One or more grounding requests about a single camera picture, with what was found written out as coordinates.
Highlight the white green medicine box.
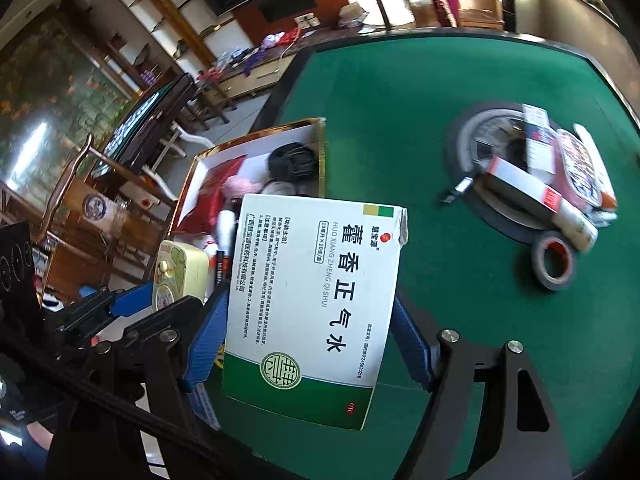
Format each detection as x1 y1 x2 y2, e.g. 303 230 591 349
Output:
222 194 408 430

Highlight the red foil pouch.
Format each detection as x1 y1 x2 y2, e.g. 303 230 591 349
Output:
175 155 246 235

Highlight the pink plush toy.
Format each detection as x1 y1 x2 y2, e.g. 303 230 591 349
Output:
221 176 264 200

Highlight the black tape roll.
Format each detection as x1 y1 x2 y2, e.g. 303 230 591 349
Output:
267 142 320 186

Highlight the wooden chair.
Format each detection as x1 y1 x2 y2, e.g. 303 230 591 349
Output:
35 136 177 285

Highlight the white bottle white cap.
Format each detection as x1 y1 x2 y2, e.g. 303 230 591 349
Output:
215 209 236 274

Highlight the red inner tape roll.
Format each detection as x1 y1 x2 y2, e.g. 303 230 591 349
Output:
530 231 577 292

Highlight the thin black pen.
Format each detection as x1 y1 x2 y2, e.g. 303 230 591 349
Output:
439 174 475 205

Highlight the green gold storage box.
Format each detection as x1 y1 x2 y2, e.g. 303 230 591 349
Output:
167 117 326 240

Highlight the red grey flat box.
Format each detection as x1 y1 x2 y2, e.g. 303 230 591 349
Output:
486 156 563 218

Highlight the white green pill bottle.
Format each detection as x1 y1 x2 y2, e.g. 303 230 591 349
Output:
552 198 598 252

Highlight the clear zip pouch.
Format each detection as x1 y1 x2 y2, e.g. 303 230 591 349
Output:
555 128 602 212

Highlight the white orange slim box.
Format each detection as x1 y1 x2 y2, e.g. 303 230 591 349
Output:
573 124 617 211

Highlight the black braided cable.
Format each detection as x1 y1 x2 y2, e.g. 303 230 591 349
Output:
0 353 281 480

